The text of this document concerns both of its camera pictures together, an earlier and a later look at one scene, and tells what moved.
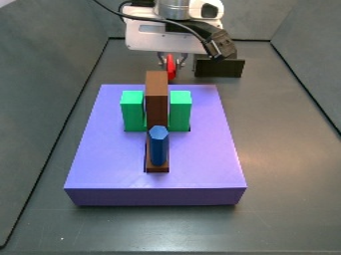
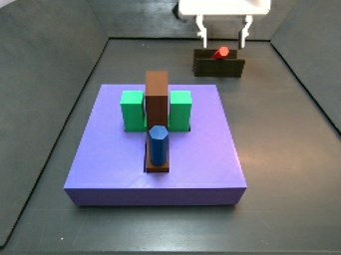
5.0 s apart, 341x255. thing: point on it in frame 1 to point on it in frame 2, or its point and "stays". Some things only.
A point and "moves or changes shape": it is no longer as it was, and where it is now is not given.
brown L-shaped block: x=157 y=110 stays
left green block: x=134 y=112 stays
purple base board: x=107 y=175 stays
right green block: x=179 y=111 stays
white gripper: x=146 y=29 to x=226 y=7
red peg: x=170 y=67 moves or changes shape
